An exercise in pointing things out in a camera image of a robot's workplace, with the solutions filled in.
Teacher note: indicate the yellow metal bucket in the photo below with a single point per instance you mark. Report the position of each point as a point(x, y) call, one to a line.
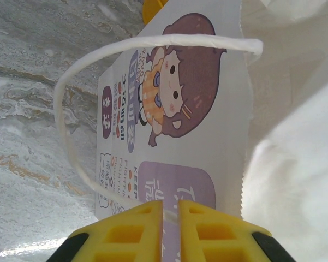
point(150, 11)

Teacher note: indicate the white printed paper bag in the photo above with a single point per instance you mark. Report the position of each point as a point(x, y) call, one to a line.
point(196, 152)

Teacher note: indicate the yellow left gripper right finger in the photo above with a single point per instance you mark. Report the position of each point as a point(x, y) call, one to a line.
point(207, 237)

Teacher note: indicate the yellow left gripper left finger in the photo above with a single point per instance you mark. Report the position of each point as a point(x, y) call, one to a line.
point(136, 234)

